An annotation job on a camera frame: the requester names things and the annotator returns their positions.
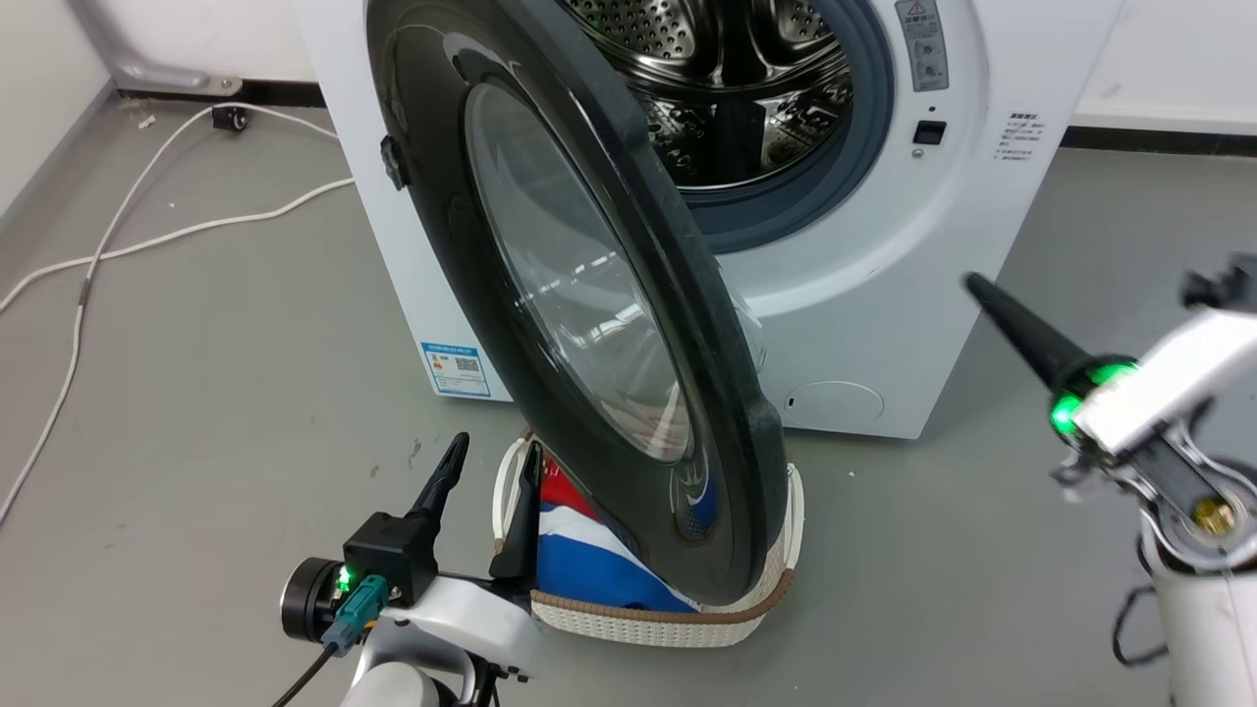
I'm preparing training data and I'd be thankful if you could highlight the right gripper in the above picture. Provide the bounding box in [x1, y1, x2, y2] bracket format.
[961, 272, 1257, 461]

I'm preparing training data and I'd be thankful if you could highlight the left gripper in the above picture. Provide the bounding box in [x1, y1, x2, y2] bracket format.
[341, 431, 544, 680]

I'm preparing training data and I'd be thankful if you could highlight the dark round washing machine door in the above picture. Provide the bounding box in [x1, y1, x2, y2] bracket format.
[364, 0, 791, 608]

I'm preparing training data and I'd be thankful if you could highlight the white front-load washing machine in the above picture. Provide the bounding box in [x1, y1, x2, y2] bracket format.
[295, 0, 1126, 441]

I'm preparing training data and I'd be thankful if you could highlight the grey rubber door gasket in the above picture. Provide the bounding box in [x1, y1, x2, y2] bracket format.
[678, 0, 898, 255]

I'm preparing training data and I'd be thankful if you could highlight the red white blue clothing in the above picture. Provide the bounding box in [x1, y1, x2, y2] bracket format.
[534, 456, 720, 616]

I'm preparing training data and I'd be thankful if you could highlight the blue white energy label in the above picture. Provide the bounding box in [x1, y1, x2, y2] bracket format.
[420, 340, 492, 400]

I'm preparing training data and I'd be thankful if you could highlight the round white filter cover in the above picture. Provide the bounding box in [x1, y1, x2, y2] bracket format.
[784, 380, 886, 434]

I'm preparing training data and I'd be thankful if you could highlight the white woven laundry basket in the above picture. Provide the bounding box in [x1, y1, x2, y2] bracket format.
[490, 436, 807, 650]

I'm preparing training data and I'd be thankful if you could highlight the grey warning sticker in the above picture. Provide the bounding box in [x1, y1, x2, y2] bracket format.
[894, 0, 952, 94]

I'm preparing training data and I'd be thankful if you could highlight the steel perforated washer drum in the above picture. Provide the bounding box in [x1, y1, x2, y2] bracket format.
[560, 0, 857, 190]

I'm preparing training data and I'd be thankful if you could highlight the grey curved pipe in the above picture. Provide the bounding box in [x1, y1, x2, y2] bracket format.
[65, 0, 245, 98]

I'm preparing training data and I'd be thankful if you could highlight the black cable with teal connector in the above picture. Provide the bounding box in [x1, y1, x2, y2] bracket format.
[269, 575, 391, 707]

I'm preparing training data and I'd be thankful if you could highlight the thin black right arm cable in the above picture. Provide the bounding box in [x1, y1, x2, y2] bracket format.
[1111, 583, 1172, 671]

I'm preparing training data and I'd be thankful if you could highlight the long white floor cable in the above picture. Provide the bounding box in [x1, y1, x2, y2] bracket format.
[0, 100, 342, 524]

